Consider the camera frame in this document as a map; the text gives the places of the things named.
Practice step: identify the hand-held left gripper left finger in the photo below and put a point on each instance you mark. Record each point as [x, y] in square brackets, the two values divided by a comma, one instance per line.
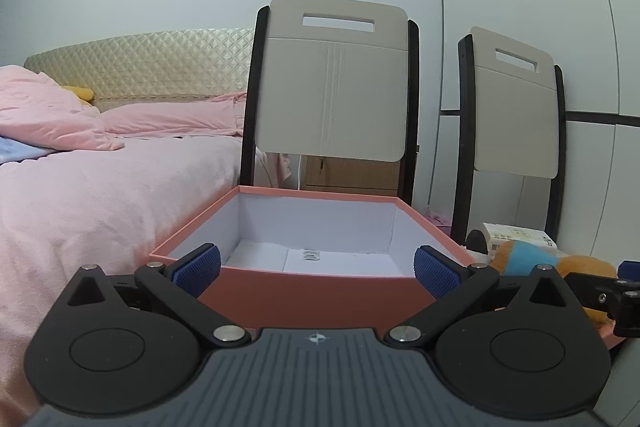
[197, 269]

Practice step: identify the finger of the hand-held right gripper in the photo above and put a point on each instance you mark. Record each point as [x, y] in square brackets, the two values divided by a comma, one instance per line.
[627, 307]

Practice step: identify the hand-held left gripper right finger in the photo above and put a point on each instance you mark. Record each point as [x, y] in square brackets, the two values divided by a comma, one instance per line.
[437, 272]

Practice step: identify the orange and blue plush toy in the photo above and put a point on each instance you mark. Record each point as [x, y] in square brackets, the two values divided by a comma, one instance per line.
[527, 258]

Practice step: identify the pink cardboard box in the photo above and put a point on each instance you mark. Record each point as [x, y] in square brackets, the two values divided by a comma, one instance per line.
[320, 294]

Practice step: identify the white tissue pack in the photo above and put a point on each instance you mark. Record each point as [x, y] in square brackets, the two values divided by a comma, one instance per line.
[520, 237]

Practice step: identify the small white sticker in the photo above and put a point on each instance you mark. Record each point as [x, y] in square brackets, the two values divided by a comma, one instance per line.
[310, 254]

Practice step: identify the wooden nightstand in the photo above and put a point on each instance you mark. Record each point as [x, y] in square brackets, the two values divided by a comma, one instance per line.
[350, 174]

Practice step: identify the pink pillow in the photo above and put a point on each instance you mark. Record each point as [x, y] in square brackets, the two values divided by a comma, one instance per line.
[175, 119]

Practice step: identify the beige folding chair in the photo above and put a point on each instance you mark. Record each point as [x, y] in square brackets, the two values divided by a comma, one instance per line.
[330, 97]
[515, 117]

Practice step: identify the quilted beige headboard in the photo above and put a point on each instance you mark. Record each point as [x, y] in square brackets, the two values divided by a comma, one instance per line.
[150, 67]

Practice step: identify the yellow plush toy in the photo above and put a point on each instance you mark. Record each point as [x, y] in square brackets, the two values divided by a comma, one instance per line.
[80, 93]

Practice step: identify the light blue cloth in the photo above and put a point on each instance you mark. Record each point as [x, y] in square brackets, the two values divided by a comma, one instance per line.
[17, 152]

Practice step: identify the pink duvet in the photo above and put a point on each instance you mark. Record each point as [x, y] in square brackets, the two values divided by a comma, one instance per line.
[45, 117]

